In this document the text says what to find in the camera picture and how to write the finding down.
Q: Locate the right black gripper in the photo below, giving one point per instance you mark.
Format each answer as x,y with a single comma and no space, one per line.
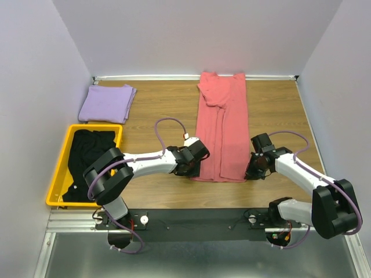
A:
250,173

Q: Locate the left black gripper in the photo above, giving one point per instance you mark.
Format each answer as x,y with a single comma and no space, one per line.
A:
195,172

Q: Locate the red t shirt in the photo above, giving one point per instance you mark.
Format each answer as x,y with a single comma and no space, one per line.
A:
222,125

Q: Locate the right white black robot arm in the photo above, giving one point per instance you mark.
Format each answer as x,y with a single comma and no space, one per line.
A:
333,209

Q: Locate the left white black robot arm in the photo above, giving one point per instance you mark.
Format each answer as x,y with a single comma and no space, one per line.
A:
109,175

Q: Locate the folded purple t shirt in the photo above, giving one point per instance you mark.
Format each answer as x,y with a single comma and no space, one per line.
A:
107,104

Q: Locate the black t shirt in bin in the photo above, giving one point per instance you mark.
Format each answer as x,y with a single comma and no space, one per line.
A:
87,146

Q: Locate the yellow plastic bin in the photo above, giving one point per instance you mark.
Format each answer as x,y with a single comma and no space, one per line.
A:
62,178

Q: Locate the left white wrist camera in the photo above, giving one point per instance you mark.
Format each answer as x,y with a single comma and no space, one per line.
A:
188,140

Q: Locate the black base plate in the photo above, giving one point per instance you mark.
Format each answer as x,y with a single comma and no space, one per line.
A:
193,225

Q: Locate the aluminium front rail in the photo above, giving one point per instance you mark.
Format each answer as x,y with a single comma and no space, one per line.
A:
71,221

